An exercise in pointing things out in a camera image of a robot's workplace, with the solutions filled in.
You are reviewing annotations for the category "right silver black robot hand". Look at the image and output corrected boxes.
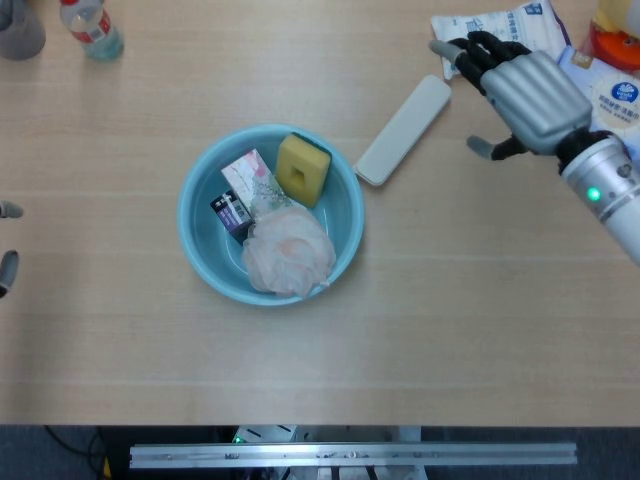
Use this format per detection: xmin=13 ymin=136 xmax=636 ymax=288
xmin=428 ymin=30 xmax=614 ymax=164

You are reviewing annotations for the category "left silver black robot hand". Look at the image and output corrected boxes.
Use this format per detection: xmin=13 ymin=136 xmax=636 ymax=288
xmin=0 ymin=200 xmax=25 ymax=300

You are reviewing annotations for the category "long white plastic case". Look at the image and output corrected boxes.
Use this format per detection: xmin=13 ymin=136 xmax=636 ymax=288
xmin=352 ymin=74 xmax=453 ymax=189

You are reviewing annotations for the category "small black purple box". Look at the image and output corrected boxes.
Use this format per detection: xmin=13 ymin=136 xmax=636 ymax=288
xmin=209 ymin=188 xmax=255 ymax=246

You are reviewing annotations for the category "pink mesh bath ball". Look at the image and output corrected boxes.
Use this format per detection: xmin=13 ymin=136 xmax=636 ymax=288
xmin=241 ymin=207 xmax=337 ymax=296

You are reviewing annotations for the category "light blue plastic basin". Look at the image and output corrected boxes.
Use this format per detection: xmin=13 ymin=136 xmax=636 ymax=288
xmin=177 ymin=123 xmax=366 ymax=308

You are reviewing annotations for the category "white washing powder bag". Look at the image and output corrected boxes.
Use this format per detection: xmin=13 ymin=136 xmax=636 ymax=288
xmin=430 ymin=0 xmax=571 ymax=81

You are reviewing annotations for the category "blue tissue pack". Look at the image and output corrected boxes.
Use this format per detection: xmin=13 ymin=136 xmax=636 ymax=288
xmin=557 ymin=47 xmax=640 ymax=136

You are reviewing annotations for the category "red round container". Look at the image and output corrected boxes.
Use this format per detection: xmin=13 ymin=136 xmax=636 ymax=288
xmin=587 ymin=22 xmax=640 ymax=76

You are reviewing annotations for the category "yellow plush toy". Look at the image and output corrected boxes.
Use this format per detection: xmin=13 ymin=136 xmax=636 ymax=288
xmin=594 ymin=0 xmax=640 ymax=34

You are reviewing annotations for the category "clear bottle with red cap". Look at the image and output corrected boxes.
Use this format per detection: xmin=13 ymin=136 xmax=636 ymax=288
xmin=59 ymin=0 xmax=125 ymax=62

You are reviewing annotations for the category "yellow sponge with green back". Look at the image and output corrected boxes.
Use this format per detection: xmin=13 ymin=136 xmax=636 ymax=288
xmin=275 ymin=132 xmax=333 ymax=209

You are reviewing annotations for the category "floral toothpaste box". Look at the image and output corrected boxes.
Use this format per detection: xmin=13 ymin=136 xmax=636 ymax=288
xmin=220 ymin=148 xmax=294 ymax=217

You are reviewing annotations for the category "black floor cable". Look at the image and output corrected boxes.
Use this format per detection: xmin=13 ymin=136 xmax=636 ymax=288
xmin=44 ymin=425 xmax=109 ymax=480

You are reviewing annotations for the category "aluminium rail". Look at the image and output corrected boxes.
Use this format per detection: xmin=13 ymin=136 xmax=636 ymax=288
xmin=128 ymin=442 xmax=578 ymax=470

